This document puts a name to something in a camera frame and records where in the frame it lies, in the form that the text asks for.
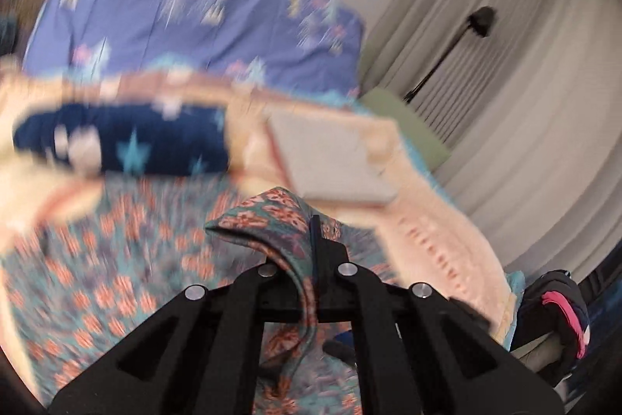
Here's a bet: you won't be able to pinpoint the green cushion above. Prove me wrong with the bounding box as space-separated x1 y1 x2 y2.
362 86 451 173

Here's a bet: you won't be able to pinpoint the white pleated curtain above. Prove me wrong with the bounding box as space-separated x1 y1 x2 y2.
362 0 622 270

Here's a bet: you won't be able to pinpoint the peach blanket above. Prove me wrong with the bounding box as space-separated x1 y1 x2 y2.
0 64 517 348

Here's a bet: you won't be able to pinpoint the black and pink jacket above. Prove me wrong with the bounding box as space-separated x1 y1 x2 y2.
509 269 592 374

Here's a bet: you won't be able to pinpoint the black floor lamp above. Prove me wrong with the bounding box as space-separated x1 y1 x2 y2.
403 5 497 103

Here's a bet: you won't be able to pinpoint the grey flat book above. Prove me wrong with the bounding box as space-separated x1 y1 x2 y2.
264 106 397 208

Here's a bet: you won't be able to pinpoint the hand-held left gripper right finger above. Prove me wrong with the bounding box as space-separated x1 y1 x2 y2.
309 215 565 415

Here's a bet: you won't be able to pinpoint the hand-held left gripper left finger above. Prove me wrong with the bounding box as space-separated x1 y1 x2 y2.
49 263 298 415

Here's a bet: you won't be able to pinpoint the teal floral print shorts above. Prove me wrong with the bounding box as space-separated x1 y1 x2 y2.
0 174 404 415

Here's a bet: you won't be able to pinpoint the navy star print pillow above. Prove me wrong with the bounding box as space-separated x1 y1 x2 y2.
12 103 232 179

